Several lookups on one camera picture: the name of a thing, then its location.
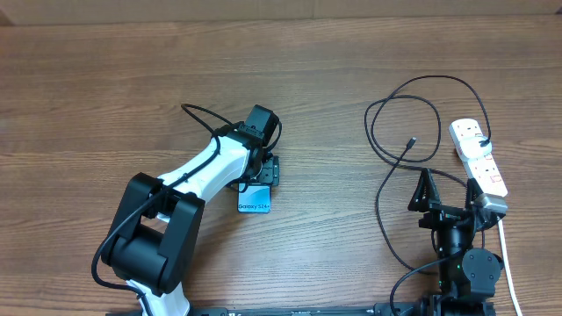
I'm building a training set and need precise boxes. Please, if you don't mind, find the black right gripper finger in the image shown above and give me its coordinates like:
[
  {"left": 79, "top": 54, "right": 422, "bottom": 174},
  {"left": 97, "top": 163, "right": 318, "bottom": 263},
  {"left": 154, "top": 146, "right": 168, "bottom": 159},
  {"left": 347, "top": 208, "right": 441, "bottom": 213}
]
[
  {"left": 465, "top": 178, "right": 483, "bottom": 209},
  {"left": 407, "top": 169, "right": 441, "bottom": 212}
]

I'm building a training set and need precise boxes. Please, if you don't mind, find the Samsung Galaxy smartphone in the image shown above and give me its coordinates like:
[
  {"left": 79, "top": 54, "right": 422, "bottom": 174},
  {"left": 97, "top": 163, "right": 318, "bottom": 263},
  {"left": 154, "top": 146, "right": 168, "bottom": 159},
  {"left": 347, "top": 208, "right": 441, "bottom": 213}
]
[{"left": 237, "top": 185, "right": 271, "bottom": 213}]

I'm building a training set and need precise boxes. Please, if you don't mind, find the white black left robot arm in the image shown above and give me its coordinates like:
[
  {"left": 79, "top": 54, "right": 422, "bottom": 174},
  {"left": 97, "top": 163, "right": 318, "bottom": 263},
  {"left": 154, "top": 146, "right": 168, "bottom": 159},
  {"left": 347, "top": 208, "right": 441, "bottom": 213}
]
[{"left": 90, "top": 105, "right": 282, "bottom": 315}]

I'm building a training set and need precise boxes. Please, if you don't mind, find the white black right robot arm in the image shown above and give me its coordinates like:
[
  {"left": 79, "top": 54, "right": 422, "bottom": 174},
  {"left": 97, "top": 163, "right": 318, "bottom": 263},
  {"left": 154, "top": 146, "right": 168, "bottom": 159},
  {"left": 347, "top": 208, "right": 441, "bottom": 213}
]
[{"left": 408, "top": 169, "right": 508, "bottom": 316}]

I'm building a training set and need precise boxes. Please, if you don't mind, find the white USB charger plug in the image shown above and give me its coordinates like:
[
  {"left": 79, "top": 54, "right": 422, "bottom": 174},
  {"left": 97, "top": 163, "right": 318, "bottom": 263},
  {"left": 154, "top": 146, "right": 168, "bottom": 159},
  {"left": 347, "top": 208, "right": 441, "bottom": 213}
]
[{"left": 456, "top": 135, "right": 493, "bottom": 162}]

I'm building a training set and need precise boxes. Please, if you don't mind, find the white power strip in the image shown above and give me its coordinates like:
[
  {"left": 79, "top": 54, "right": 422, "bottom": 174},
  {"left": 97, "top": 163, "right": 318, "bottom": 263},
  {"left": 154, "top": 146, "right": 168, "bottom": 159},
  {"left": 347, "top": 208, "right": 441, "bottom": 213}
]
[{"left": 449, "top": 118, "right": 508, "bottom": 197}]

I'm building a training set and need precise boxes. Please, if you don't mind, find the black USB charging cable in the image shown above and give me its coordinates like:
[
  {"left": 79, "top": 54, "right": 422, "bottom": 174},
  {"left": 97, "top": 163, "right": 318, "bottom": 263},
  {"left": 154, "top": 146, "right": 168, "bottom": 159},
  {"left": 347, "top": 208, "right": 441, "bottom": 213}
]
[{"left": 364, "top": 75, "right": 493, "bottom": 276}]

